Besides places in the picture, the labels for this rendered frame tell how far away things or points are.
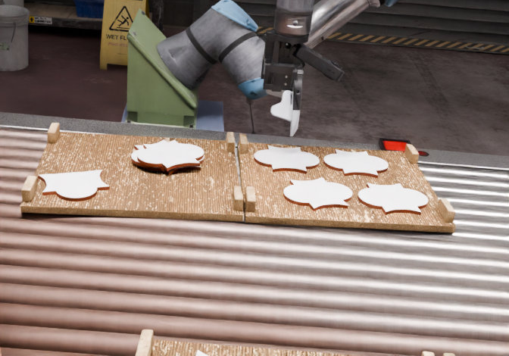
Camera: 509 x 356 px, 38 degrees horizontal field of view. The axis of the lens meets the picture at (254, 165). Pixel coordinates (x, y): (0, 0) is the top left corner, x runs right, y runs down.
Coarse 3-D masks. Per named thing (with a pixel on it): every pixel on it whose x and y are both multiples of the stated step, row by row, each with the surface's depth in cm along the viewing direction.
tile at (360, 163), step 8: (336, 152) 166; (344, 152) 166; (352, 152) 167; (360, 152) 167; (328, 160) 162; (336, 160) 162; (344, 160) 163; (352, 160) 163; (360, 160) 163; (368, 160) 164; (376, 160) 164; (336, 168) 159; (344, 168) 159; (352, 168) 159; (360, 168) 159; (368, 168) 160; (376, 168) 160; (384, 168) 160; (376, 176) 157
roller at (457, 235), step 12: (0, 192) 140; (12, 192) 140; (12, 204) 139; (312, 228) 141; (324, 228) 141; (336, 228) 141; (348, 228) 141; (456, 240) 142; (468, 240) 142; (480, 240) 142; (492, 240) 142; (504, 240) 142
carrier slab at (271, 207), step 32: (320, 160) 163; (384, 160) 167; (256, 192) 146; (352, 192) 150; (288, 224) 139; (320, 224) 139; (352, 224) 139; (384, 224) 140; (416, 224) 140; (448, 224) 141
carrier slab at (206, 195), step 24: (48, 144) 158; (72, 144) 159; (96, 144) 160; (120, 144) 161; (192, 144) 165; (216, 144) 166; (48, 168) 147; (72, 168) 148; (96, 168) 149; (120, 168) 150; (144, 168) 151; (216, 168) 154; (120, 192) 141; (144, 192) 142; (168, 192) 143; (192, 192) 144; (216, 192) 144; (120, 216) 135; (144, 216) 136; (168, 216) 136; (192, 216) 137; (216, 216) 137; (240, 216) 137
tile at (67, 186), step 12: (48, 180) 141; (60, 180) 141; (72, 180) 142; (84, 180) 142; (96, 180) 143; (48, 192) 137; (60, 192) 137; (72, 192) 137; (84, 192) 138; (96, 192) 139
